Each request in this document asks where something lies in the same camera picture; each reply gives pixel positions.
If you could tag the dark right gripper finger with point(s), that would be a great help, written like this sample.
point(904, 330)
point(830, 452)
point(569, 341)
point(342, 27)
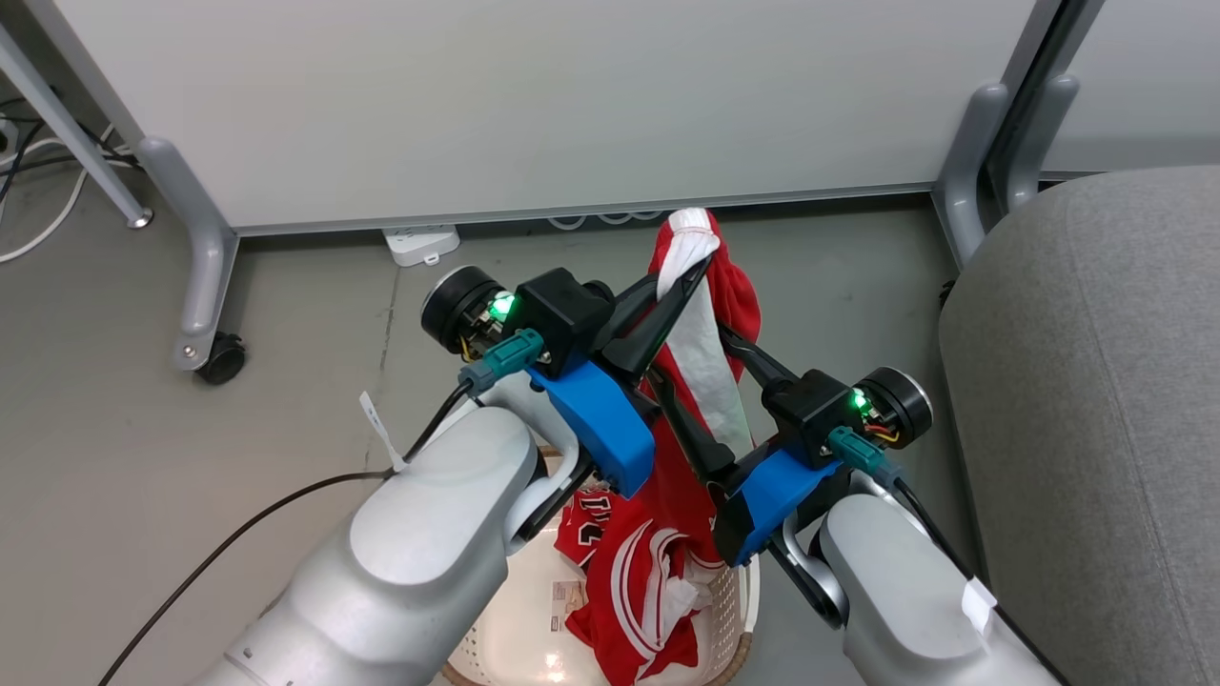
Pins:
point(758, 364)
point(701, 438)

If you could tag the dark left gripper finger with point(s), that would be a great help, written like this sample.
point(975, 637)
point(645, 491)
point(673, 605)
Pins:
point(653, 333)
point(629, 303)

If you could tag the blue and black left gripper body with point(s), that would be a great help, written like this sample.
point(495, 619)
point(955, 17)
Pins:
point(600, 419)

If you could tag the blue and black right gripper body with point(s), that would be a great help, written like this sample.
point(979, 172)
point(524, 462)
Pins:
point(772, 495)

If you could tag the red and white basketball jersey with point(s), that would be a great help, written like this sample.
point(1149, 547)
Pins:
point(686, 495)

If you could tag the white and grey left arm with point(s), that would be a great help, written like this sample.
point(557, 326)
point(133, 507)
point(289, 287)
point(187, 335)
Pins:
point(429, 534)

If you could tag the white and grey right arm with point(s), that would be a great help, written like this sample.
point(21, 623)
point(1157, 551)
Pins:
point(905, 591)

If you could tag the printed paper basket label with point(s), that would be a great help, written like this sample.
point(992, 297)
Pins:
point(569, 605)

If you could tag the cream perforated laundry basket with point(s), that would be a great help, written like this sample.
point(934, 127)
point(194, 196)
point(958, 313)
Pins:
point(515, 648)

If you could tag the wide white partition panel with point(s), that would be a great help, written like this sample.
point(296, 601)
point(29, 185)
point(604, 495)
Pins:
point(572, 95)

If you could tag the white power strip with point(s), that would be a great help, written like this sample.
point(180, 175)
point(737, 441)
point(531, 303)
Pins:
point(421, 244)

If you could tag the grey fabric sofa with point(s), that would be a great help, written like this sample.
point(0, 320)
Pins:
point(1096, 381)

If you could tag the black caster wheel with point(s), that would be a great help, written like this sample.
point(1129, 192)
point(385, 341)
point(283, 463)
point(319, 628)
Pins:
point(222, 360)

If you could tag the grey partition leg with caster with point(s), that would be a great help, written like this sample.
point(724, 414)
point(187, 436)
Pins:
point(200, 257)

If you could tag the narrow white partition panel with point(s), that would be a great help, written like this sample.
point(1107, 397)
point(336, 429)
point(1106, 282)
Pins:
point(1144, 76)

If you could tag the grey metal desk leg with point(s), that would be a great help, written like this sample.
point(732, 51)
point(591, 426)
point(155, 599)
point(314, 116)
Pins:
point(67, 124)

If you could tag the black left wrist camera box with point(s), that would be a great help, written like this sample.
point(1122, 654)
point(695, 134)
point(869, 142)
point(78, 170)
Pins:
point(562, 314)

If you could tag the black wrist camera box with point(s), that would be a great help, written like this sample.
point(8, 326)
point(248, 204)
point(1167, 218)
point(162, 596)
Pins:
point(810, 410)
point(562, 314)

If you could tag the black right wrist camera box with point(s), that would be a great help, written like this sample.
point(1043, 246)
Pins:
point(810, 410)

